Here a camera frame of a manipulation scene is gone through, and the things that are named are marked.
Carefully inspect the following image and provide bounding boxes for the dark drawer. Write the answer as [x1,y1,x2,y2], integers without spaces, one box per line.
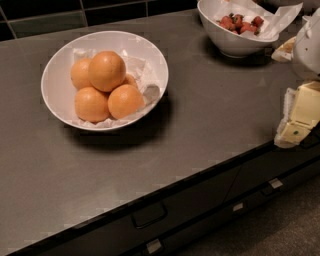
[130,161,320,256]
[226,134,320,200]
[9,167,239,256]

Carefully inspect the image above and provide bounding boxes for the dark right drawer front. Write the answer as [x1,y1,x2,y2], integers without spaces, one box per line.
[226,134,320,200]

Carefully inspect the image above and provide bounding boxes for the white paper liner in bowl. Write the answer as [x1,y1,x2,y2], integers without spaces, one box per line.
[65,50,168,131]

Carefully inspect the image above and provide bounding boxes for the white bowl with strawberries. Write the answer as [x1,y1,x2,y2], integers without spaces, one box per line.
[197,0,279,58]

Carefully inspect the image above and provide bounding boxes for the dark lower drawer front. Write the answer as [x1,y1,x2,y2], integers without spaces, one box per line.
[130,161,320,256]

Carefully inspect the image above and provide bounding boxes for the dark upper drawer front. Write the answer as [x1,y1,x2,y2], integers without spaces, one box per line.
[9,167,239,256]

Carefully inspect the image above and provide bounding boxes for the red strawberries pile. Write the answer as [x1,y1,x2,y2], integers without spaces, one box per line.
[217,13,264,35]

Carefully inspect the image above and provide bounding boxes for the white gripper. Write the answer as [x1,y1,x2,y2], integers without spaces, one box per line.
[271,8,320,148]

